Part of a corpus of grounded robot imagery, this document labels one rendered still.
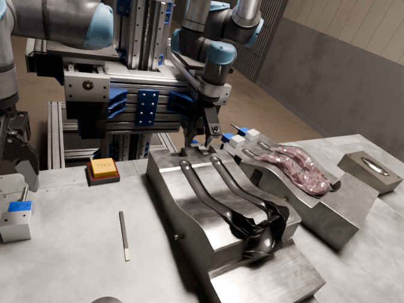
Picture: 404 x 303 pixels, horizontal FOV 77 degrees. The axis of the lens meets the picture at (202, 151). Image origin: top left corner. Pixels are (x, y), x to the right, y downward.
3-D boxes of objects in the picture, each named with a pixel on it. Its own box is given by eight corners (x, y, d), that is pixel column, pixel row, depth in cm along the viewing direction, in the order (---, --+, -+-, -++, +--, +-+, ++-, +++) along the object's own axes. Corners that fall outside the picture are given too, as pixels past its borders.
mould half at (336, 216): (215, 156, 98) (223, 132, 92) (252, 140, 116) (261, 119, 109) (337, 252, 74) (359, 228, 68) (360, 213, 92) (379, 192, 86)
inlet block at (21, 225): (15, 196, 63) (12, 180, 60) (39, 195, 65) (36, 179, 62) (3, 242, 53) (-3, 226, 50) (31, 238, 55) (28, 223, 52)
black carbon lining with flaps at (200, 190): (174, 166, 76) (180, 140, 71) (218, 160, 84) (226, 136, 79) (238, 273, 53) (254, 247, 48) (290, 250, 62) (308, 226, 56)
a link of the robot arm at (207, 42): (210, 35, 87) (202, 40, 78) (241, 45, 87) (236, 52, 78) (204, 58, 92) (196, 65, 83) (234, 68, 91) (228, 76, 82)
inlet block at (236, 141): (209, 136, 103) (213, 124, 100) (217, 133, 107) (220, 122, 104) (233, 154, 97) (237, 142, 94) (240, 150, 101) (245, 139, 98)
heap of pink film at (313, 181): (249, 159, 91) (257, 141, 87) (273, 146, 104) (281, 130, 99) (314, 206, 79) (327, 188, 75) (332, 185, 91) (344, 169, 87)
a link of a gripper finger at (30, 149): (47, 168, 50) (24, 132, 44) (47, 173, 48) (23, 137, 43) (21, 174, 49) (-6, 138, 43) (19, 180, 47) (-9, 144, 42)
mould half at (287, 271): (145, 172, 81) (151, 138, 73) (213, 163, 94) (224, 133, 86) (228, 347, 48) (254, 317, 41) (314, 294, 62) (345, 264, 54)
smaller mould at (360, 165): (336, 165, 116) (344, 153, 112) (354, 162, 124) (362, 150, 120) (376, 197, 103) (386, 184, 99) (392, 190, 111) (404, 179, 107)
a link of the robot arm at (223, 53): (238, 45, 77) (234, 51, 70) (227, 80, 83) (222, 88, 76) (214, 38, 77) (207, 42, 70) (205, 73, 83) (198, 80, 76)
